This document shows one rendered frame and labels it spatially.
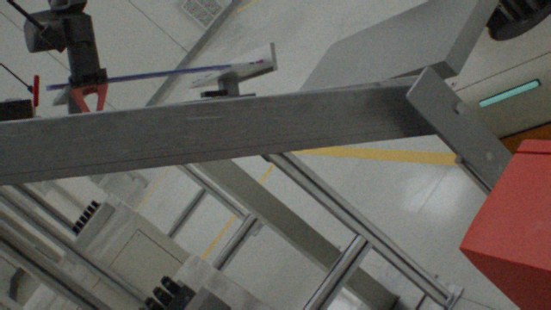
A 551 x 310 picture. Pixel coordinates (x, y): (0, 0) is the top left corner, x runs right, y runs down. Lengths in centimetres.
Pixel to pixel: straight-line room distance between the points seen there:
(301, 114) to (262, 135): 5
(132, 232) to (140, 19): 697
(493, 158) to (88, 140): 46
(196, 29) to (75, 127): 848
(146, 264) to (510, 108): 121
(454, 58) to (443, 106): 42
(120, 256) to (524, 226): 184
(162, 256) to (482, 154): 154
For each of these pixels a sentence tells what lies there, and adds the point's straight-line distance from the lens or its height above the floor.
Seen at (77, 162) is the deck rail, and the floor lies 98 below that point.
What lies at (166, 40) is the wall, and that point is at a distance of 902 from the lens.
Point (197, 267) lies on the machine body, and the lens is 135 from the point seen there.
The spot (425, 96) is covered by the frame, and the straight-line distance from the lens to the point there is 75.
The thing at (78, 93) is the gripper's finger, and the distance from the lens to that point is 125.
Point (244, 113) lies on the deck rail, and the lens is 71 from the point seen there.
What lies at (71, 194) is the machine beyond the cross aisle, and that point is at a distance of 571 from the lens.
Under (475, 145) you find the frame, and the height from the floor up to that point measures 65.
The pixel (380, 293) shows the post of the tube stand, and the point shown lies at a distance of 186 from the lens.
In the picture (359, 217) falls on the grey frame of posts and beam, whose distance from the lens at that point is 156.
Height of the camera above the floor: 103
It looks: 17 degrees down
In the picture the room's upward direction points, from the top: 49 degrees counter-clockwise
